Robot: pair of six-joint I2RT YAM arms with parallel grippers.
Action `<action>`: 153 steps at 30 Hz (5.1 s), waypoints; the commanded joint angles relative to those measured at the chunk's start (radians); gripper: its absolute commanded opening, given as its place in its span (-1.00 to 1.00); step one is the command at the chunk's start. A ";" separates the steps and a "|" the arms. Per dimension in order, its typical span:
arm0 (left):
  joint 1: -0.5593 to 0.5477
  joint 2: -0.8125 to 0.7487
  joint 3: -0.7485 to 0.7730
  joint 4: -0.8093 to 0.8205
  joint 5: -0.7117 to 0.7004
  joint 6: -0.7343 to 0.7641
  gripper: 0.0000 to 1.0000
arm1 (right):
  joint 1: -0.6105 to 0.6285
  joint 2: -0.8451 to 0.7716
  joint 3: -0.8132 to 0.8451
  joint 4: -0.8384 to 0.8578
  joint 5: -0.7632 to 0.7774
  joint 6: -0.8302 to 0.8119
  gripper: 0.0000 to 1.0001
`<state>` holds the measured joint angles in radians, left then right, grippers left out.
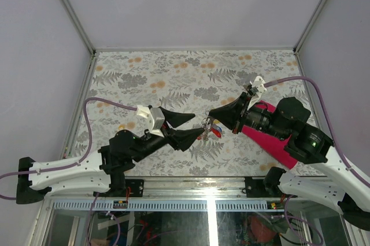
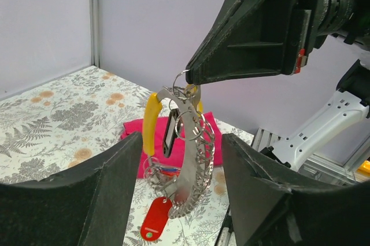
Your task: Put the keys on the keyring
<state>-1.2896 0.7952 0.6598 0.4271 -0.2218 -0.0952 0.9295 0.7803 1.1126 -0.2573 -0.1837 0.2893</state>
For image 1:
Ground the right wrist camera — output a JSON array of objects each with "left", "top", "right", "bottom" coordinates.
[{"left": 244, "top": 76, "right": 267, "bottom": 110}]

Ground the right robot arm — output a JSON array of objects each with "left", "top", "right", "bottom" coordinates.
[{"left": 209, "top": 92, "right": 369, "bottom": 230}]

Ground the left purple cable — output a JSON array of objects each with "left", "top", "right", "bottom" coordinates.
[{"left": 0, "top": 97, "right": 139, "bottom": 200}]

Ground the pink cloth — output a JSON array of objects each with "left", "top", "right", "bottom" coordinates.
[{"left": 241, "top": 100, "right": 298, "bottom": 170}]

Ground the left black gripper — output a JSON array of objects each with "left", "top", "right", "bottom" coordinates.
[{"left": 133, "top": 109, "right": 206, "bottom": 164}]

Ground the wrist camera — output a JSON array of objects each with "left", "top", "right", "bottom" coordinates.
[
  {"left": 136, "top": 105, "right": 165, "bottom": 137},
  {"left": 244, "top": 76, "right": 267, "bottom": 110}
]

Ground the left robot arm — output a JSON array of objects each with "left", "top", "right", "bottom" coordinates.
[{"left": 16, "top": 105, "right": 204, "bottom": 204}]

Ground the key bunch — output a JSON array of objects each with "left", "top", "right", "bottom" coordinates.
[{"left": 197, "top": 111, "right": 223, "bottom": 141}]

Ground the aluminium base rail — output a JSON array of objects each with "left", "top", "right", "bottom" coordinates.
[{"left": 53, "top": 177, "right": 284, "bottom": 212}]

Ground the floral table mat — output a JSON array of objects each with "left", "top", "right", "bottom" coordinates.
[{"left": 66, "top": 50, "right": 300, "bottom": 177}]

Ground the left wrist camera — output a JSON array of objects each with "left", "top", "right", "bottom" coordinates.
[{"left": 136, "top": 105, "right": 165, "bottom": 137}]

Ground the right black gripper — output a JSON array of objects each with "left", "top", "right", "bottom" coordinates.
[{"left": 209, "top": 91, "right": 289, "bottom": 140}]

